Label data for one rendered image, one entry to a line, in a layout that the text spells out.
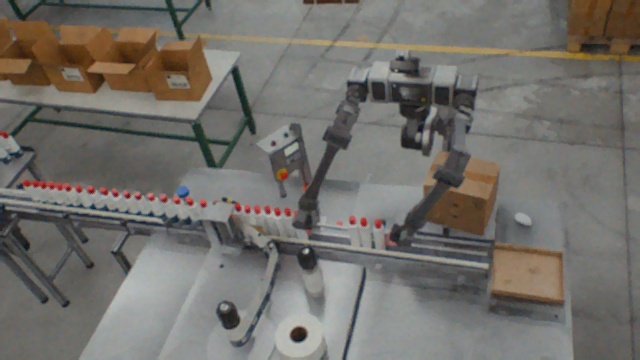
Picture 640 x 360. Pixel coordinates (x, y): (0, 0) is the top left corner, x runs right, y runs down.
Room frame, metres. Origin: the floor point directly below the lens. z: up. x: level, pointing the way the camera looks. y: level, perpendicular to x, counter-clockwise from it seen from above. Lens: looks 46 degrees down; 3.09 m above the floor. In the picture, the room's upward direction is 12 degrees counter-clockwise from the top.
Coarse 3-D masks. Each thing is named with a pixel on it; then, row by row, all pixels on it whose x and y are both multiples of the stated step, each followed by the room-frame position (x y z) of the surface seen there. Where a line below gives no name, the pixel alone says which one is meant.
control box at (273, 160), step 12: (276, 132) 1.94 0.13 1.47; (288, 132) 1.92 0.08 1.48; (264, 144) 1.88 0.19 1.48; (288, 144) 1.86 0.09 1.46; (264, 156) 1.85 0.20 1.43; (276, 156) 1.83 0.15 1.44; (288, 156) 1.86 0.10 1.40; (264, 168) 1.88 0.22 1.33; (276, 168) 1.82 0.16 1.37; (288, 168) 1.85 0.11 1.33; (276, 180) 1.82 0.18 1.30
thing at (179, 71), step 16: (160, 48) 3.65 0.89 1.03; (176, 48) 3.61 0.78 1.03; (192, 48) 3.36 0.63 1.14; (160, 64) 3.59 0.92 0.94; (176, 64) 3.61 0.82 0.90; (192, 64) 3.33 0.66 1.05; (160, 80) 3.36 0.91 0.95; (176, 80) 3.32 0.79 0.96; (192, 80) 3.28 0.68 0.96; (208, 80) 3.46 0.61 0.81; (160, 96) 3.38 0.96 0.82; (176, 96) 3.34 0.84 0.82; (192, 96) 3.29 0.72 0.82
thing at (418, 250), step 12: (180, 228) 2.04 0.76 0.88; (192, 228) 2.02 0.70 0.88; (204, 228) 2.00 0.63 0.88; (312, 240) 1.78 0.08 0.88; (324, 240) 1.76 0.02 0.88; (336, 240) 1.75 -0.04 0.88; (348, 240) 1.73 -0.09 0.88; (360, 252) 1.64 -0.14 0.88; (408, 252) 1.59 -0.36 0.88; (420, 252) 1.57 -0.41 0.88; (432, 252) 1.56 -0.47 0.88; (444, 252) 1.55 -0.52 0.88; (456, 252) 1.53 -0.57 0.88; (444, 264) 1.49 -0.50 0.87
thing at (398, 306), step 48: (192, 192) 2.34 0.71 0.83; (240, 192) 2.26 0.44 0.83; (288, 192) 2.19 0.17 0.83; (336, 192) 2.11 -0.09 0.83; (384, 192) 2.04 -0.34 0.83; (192, 240) 1.98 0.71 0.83; (480, 240) 1.61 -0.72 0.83; (528, 240) 1.55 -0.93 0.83; (144, 288) 1.74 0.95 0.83; (384, 288) 1.45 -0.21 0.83; (432, 288) 1.40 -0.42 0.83; (480, 288) 1.35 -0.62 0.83; (96, 336) 1.52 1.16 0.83; (144, 336) 1.46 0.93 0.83; (384, 336) 1.21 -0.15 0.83; (432, 336) 1.17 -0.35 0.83; (480, 336) 1.13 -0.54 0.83; (528, 336) 1.08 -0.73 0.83
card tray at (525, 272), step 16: (496, 256) 1.50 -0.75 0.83; (512, 256) 1.48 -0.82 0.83; (528, 256) 1.46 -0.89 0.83; (544, 256) 1.44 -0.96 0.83; (560, 256) 1.43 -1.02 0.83; (496, 272) 1.41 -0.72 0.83; (512, 272) 1.40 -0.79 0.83; (528, 272) 1.38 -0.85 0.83; (544, 272) 1.36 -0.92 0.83; (560, 272) 1.35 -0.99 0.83; (496, 288) 1.33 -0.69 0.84; (512, 288) 1.32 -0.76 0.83; (528, 288) 1.30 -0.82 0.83; (544, 288) 1.28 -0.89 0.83; (560, 288) 1.27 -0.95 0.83
